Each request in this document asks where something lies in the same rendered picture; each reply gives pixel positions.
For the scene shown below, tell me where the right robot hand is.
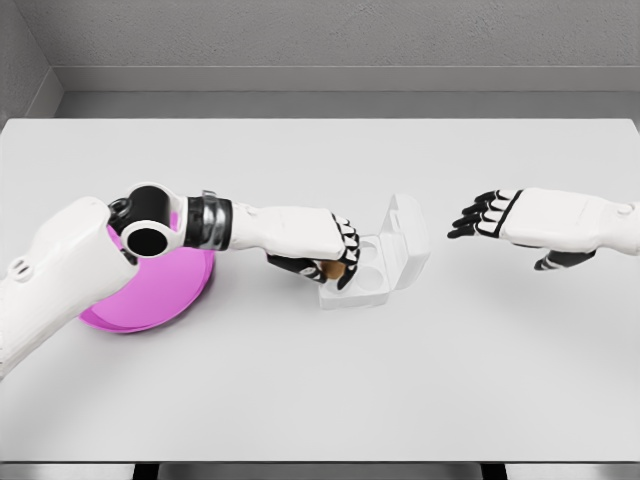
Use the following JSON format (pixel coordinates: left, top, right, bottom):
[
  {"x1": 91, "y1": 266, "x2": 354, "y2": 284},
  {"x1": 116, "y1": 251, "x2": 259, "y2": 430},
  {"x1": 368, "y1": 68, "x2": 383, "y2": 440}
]
[{"x1": 447, "y1": 187, "x2": 607, "y2": 273}]

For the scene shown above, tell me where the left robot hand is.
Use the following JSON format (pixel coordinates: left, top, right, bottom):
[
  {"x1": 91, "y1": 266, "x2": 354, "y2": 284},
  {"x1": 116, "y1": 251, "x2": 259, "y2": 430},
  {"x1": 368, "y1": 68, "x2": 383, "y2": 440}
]
[{"x1": 258, "y1": 205, "x2": 361, "y2": 292}]

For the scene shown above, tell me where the clear plastic egg box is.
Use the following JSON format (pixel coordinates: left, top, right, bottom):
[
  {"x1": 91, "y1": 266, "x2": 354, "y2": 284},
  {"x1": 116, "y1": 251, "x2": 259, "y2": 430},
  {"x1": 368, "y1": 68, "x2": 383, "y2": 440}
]
[{"x1": 317, "y1": 192, "x2": 432, "y2": 312}]

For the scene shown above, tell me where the pink round plate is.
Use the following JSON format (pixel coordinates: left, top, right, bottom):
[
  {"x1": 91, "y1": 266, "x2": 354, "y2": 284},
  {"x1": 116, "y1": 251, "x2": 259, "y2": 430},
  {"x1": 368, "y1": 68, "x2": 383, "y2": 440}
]
[{"x1": 78, "y1": 209, "x2": 217, "y2": 337}]

